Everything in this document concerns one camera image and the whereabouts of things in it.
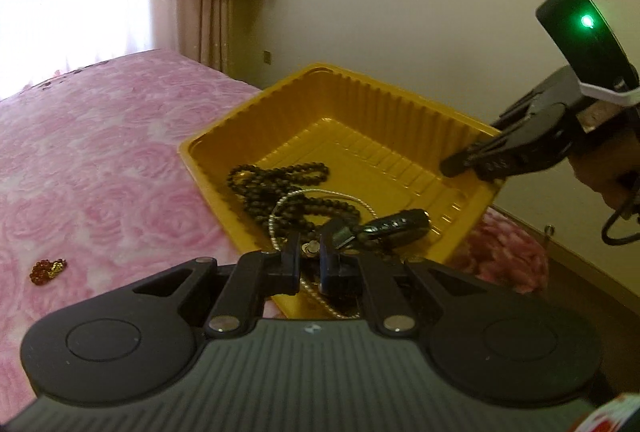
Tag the person's right hand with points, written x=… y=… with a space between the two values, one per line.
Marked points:
x=600 y=182

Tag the red white printed cloth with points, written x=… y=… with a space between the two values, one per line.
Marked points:
x=610 y=417

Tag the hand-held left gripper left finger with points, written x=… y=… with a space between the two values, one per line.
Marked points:
x=295 y=259

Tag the black wristwatch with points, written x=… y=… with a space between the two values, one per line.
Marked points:
x=395 y=222

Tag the wooden baseboard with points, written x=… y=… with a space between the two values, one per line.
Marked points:
x=590 y=267

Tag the pink floral blanket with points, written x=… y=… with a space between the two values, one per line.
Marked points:
x=100 y=162

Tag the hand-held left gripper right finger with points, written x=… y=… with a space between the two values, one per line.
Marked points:
x=327 y=264

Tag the yellow plastic tray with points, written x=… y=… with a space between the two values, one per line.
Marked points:
x=350 y=122

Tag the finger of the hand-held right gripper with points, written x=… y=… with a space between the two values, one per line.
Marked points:
x=480 y=160
x=515 y=110

